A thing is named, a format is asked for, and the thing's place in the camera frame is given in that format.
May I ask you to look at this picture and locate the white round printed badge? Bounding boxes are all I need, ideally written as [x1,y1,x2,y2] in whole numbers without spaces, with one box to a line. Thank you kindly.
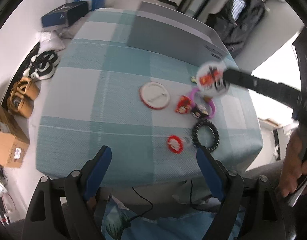
[196,61,229,98]

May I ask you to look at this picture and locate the purple plastic bracelet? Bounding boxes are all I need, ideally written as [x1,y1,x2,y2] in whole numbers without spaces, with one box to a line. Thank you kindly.
[188,87,216,119]

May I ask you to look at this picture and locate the red fabric charm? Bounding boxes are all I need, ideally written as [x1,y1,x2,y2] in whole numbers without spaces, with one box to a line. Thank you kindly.
[175,95,196,114]

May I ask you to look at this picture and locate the black spiral hair tie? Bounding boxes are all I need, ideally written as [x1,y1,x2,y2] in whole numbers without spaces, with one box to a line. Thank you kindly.
[192,119,220,153]

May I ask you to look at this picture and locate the red fuzzy clear ring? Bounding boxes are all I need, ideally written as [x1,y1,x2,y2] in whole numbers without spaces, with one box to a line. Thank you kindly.
[166,134,193,155]

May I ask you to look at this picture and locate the white red-rimmed round badge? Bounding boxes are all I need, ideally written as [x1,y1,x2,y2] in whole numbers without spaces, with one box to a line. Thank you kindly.
[139,82,170,110]

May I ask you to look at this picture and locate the yellow flower hair clip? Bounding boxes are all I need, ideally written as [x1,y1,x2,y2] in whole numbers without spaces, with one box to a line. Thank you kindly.
[190,76,196,83]

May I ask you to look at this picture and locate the person's right hand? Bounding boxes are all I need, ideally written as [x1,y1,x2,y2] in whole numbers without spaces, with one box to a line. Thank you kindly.
[278,125,307,197]

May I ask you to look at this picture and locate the black charm with face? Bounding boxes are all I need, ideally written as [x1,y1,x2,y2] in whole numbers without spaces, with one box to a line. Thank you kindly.
[191,104,209,119]

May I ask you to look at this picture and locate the black backpack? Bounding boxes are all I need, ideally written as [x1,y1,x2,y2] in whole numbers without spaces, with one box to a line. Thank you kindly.
[205,0,265,57]

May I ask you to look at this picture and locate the brown cardboard box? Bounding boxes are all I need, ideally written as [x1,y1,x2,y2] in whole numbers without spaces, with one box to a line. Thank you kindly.
[0,106,30,168]

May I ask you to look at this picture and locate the teal plaid tablecloth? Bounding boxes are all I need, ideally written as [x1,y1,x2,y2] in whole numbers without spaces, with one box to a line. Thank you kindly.
[36,9,201,187]

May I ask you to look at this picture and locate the grey cardboard phone box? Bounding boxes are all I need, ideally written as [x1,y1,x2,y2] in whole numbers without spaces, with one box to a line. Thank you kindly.
[127,2,228,66]

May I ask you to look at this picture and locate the black white sneakers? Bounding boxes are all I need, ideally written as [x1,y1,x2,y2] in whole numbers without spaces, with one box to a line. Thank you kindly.
[23,50,60,81]

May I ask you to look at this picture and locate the white wrapped package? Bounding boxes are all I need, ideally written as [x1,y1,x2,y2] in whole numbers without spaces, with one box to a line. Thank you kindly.
[36,31,66,53]

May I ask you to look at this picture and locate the dark blue shoe box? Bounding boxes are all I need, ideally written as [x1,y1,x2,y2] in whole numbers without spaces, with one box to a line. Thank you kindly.
[41,1,89,28]

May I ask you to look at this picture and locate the black cable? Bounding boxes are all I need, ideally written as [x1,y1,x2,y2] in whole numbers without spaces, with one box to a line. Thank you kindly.
[120,179,194,230]

